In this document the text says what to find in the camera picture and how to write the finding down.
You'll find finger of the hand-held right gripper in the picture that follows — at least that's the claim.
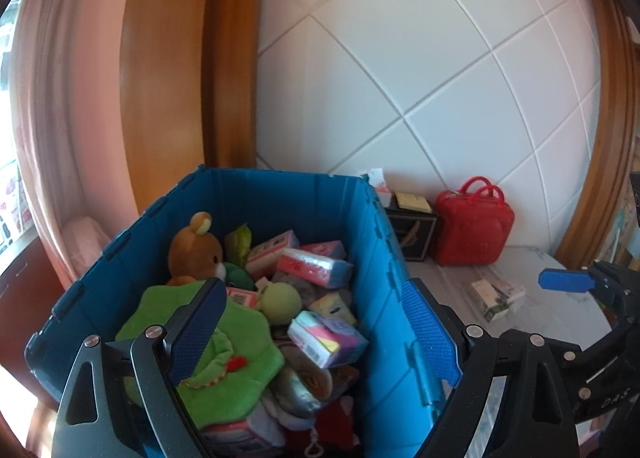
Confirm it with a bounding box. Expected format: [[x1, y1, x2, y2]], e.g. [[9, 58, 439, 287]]
[[538, 262, 631, 309]]

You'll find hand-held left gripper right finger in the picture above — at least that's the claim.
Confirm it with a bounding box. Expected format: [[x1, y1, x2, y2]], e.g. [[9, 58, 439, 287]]
[[406, 279, 581, 458]]

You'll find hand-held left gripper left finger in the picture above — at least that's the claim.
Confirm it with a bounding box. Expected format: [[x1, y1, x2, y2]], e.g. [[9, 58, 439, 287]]
[[56, 278, 229, 458]]

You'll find white green paper box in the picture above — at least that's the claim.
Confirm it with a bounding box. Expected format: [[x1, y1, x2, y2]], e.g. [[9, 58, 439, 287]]
[[470, 279, 526, 323]]

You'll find blue plastic crate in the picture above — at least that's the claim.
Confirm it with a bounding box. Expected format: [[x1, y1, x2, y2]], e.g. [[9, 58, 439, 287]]
[[25, 165, 451, 458]]

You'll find green plush toy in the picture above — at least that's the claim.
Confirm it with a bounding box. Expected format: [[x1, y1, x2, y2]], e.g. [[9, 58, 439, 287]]
[[115, 280, 286, 431]]

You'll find brown teddy bear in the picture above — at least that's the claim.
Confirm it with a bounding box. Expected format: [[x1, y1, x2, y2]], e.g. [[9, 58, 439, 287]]
[[165, 211, 225, 287]]

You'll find round pale green plush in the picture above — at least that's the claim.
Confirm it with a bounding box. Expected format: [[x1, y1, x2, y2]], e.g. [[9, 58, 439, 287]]
[[257, 282, 303, 325]]

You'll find black gift box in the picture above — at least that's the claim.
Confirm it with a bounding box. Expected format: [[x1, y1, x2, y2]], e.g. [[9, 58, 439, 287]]
[[384, 208, 440, 263]]

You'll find yellow green snack packet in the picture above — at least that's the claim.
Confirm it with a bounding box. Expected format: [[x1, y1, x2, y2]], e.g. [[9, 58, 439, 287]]
[[223, 224, 255, 269]]

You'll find yellow blue tissue pack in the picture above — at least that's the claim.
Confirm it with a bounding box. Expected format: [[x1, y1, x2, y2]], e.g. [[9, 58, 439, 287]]
[[307, 292, 357, 326]]

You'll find colourful striped tissue pack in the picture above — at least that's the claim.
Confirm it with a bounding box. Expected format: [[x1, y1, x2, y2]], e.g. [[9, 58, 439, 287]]
[[287, 310, 370, 370]]

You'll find red hard case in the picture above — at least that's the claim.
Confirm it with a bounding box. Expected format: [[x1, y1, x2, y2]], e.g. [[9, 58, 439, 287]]
[[432, 176, 516, 266]]

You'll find pink white tissue pack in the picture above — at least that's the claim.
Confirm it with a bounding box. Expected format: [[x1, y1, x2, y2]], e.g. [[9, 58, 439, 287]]
[[245, 231, 301, 276]]

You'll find silver foil packet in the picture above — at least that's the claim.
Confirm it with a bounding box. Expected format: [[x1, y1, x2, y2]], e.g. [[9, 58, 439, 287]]
[[272, 365, 333, 418]]

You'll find red plush item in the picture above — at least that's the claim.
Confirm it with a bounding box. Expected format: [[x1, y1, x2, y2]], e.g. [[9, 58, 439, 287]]
[[312, 395, 358, 454]]

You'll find yellow notepad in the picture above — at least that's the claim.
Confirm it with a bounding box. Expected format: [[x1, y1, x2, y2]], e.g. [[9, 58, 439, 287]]
[[395, 191, 432, 213]]

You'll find pink blue tissue pack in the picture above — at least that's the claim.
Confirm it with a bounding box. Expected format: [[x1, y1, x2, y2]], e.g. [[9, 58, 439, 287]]
[[276, 248, 355, 288]]

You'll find pink tissue box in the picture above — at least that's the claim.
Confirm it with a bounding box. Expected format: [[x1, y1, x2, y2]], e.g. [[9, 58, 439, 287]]
[[367, 168, 392, 209]]

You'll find pink curtain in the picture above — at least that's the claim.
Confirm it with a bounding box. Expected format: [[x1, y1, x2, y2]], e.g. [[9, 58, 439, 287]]
[[10, 0, 146, 289]]

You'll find wooden wall trim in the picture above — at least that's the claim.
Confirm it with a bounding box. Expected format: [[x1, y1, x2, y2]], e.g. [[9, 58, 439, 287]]
[[555, 0, 637, 269], [120, 0, 271, 214]]

